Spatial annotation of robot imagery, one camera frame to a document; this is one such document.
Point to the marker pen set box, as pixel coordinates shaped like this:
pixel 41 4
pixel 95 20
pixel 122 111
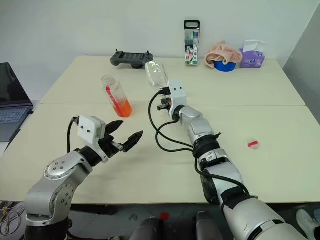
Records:
pixel 192 50

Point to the blue tape roll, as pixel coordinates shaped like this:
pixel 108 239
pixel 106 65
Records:
pixel 225 67

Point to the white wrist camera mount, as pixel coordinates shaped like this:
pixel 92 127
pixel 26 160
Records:
pixel 87 130
pixel 177 92

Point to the grey handheld remote controller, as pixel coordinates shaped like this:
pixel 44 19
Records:
pixel 130 58

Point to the purple tissue box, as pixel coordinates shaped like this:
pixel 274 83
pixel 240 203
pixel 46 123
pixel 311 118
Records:
pixel 252 60

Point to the dark laptop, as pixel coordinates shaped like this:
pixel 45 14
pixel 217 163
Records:
pixel 12 87

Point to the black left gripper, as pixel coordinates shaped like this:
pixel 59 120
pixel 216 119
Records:
pixel 107 146

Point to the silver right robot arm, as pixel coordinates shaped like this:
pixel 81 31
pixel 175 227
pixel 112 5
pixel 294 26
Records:
pixel 200 125

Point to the pink towel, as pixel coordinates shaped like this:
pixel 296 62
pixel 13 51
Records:
pixel 225 51

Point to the clear bottle cap red label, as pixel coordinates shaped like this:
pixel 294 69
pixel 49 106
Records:
pixel 253 144

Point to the bottle with orange liquid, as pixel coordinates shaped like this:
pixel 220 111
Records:
pixel 122 107

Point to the clear plastic bottle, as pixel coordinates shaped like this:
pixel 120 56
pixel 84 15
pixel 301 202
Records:
pixel 156 75

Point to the dark rounded shape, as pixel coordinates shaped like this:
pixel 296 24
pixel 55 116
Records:
pixel 146 230

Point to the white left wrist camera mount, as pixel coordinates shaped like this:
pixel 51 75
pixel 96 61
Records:
pixel 87 130

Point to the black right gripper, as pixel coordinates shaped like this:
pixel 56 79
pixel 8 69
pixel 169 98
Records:
pixel 165 108

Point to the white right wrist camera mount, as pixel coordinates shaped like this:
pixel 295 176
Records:
pixel 177 92

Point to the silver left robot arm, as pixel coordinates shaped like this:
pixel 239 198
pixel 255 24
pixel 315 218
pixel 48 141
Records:
pixel 57 170

